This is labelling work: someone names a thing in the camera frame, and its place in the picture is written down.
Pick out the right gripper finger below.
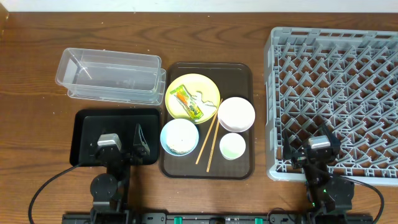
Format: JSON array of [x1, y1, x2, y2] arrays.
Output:
[[282, 129, 292, 160], [320, 123, 336, 139]]

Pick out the blue bowl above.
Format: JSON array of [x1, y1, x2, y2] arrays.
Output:
[[160, 119, 199, 156]]

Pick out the white cup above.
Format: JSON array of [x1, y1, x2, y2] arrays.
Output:
[[220, 133, 246, 160]]

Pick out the green orange snack wrapper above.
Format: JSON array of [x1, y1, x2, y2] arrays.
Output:
[[170, 85, 204, 121]]

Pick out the yellow plate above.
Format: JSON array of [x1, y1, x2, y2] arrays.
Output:
[[165, 73, 221, 124]]

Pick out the white tissue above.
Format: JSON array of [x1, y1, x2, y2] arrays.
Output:
[[193, 91, 217, 110]]

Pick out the pile of white rice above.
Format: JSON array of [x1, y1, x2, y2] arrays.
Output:
[[166, 125, 197, 154]]

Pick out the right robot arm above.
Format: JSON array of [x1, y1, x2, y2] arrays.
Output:
[[282, 124, 354, 223]]

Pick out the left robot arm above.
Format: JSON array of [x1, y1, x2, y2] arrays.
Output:
[[90, 124, 150, 223]]

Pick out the grey plastic dishwasher rack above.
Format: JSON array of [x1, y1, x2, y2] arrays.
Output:
[[264, 27, 397, 186]]

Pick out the black plastic tray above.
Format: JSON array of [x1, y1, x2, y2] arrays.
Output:
[[70, 108, 160, 167]]

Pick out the left wooden chopstick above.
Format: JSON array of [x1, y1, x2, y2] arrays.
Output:
[[195, 99, 223, 165]]

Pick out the wooden chopstick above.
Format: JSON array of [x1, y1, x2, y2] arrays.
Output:
[[195, 99, 223, 165], [206, 120, 220, 173]]

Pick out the right wooden chopstick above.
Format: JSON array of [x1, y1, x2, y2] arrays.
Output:
[[206, 120, 220, 173]]

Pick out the clear plastic bin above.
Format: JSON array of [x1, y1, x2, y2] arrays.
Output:
[[55, 48, 166, 106]]

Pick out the dark brown serving tray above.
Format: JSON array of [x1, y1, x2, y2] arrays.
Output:
[[159, 62, 256, 180]]

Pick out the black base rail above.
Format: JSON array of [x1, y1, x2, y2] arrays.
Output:
[[61, 212, 374, 224]]

